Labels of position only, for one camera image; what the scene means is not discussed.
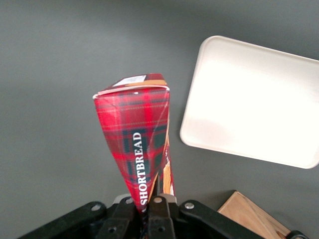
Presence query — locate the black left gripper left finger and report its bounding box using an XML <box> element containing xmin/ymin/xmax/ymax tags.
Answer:
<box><xmin>96</xmin><ymin>196</ymin><xmax>140</xmax><ymax>239</ymax></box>

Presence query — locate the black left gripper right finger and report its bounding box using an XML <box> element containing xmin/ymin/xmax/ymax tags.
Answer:
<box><xmin>146</xmin><ymin>176</ymin><xmax>176</xmax><ymax>239</ymax></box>

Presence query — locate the red tartan shortbread cookie box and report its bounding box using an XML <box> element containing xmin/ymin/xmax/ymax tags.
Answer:
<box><xmin>92</xmin><ymin>73</ymin><xmax>176</xmax><ymax>214</ymax></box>

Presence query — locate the white rectangular tray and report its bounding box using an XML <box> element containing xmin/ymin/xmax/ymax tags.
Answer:
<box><xmin>179</xmin><ymin>35</ymin><xmax>319</xmax><ymax>170</ymax></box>

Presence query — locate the light wooden block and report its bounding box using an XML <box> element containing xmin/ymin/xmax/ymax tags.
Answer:
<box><xmin>217</xmin><ymin>190</ymin><xmax>292</xmax><ymax>239</ymax></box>

